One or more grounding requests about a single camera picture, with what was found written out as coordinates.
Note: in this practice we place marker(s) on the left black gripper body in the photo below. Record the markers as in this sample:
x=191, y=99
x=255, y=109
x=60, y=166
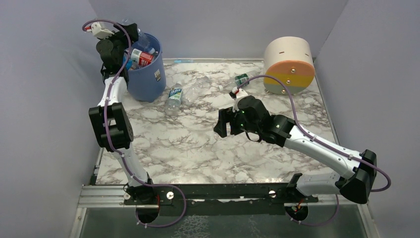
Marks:
x=130, y=32

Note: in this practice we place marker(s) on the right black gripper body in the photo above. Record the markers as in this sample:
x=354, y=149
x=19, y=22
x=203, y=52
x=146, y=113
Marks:
x=232, y=120

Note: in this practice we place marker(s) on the red label clear bottle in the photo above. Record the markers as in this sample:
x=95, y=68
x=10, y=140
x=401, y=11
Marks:
x=140, y=58

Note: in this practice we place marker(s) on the clear bottle red cap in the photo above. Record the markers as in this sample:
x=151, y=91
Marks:
x=196, y=90

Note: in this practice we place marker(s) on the dark green label bottle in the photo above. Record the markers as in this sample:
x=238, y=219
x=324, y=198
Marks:
x=237, y=80

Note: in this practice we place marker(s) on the blue green label bottle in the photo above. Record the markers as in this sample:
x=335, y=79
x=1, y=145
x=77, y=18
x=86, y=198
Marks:
x=174, y=99

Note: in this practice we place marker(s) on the Ganten small water bottle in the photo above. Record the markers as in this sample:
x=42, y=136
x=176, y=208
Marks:
x=143, y=41

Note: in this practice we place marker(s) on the blue label clear bottle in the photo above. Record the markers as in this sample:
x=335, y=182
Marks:
x=129, y=64

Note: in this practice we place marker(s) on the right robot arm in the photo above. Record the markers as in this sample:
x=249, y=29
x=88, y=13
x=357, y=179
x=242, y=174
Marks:
x=353, y=172

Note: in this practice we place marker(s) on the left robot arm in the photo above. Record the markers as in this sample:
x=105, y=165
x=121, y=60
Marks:
x=111, y=125

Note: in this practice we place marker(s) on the blue plastic bin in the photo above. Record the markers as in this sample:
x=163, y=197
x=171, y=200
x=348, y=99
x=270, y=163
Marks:
x=148, y=83

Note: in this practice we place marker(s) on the cream cylinder with striped face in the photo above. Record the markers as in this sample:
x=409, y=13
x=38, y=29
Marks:
x=289, y=59

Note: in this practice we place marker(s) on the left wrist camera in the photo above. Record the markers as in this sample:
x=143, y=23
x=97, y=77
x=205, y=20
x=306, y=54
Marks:
x=98, y=30

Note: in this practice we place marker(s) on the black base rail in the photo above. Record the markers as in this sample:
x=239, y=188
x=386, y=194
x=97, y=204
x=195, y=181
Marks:
x=215, y=199

